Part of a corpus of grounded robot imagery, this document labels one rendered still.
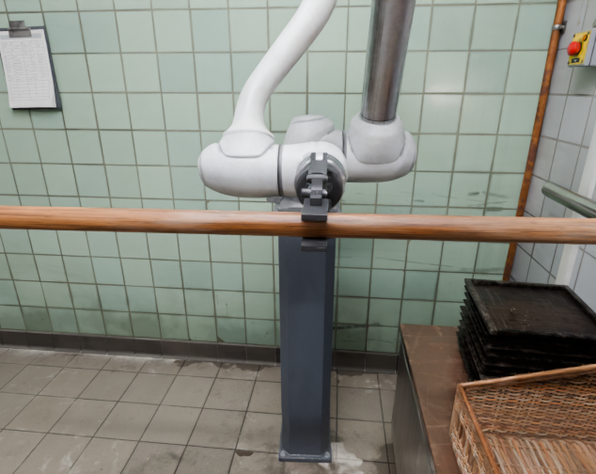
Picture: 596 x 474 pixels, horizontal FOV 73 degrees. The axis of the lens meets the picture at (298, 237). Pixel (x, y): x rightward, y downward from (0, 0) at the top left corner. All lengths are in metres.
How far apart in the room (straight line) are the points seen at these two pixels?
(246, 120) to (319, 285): 0.66
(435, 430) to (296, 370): 0.55
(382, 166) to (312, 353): 0.67
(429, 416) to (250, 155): 0.77
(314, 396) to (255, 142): 1.03
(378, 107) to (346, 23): 0.65
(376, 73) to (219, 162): 0.50
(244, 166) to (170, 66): 1.14
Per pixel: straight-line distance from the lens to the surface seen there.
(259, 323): 2.08
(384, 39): 1.07
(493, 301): 1.23
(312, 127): 1.18
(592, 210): 0.80
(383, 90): 1.11
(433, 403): 1.18
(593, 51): 1.55
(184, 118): 1.84
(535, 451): 1.14
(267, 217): 0.48
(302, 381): 1.51
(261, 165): 0.76
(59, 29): 2.07
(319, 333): 1.38
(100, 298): 2.33
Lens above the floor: 1.35
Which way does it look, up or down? 21 degrees down
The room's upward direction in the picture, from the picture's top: straight up
